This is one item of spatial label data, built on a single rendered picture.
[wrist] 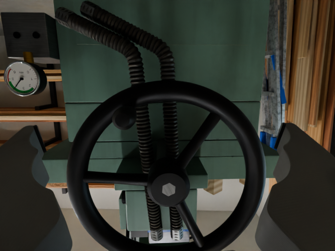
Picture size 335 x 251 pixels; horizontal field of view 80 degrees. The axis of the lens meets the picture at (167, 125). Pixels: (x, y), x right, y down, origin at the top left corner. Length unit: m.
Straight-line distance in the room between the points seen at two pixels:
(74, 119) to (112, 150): 0.11
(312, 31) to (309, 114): 0.61
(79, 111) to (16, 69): 0.13
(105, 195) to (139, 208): 3.20
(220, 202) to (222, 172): 3.07
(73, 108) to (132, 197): 0.23
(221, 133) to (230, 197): 3.10
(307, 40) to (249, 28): 1.38
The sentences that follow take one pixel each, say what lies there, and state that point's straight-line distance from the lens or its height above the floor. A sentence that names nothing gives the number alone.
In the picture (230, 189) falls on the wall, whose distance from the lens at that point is 3.50.
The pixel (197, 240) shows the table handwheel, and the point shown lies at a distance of 0.36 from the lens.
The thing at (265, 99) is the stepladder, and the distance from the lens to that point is 1.53.
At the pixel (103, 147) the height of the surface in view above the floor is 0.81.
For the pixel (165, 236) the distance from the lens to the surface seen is 0.48.
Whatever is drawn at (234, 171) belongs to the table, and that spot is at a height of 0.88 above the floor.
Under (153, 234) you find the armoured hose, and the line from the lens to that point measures 0.45.
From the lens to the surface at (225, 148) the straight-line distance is 0.50.
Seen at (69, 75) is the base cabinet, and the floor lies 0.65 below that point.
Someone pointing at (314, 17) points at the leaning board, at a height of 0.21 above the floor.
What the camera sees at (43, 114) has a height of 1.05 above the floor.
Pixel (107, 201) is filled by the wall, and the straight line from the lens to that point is 3.67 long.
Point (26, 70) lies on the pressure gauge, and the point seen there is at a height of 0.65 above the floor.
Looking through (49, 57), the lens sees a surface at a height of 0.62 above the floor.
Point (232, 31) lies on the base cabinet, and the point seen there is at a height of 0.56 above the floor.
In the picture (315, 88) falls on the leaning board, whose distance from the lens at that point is 1.86.
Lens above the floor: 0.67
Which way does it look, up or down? 12 degrees up
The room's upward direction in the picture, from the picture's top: 180 degrees clockwise
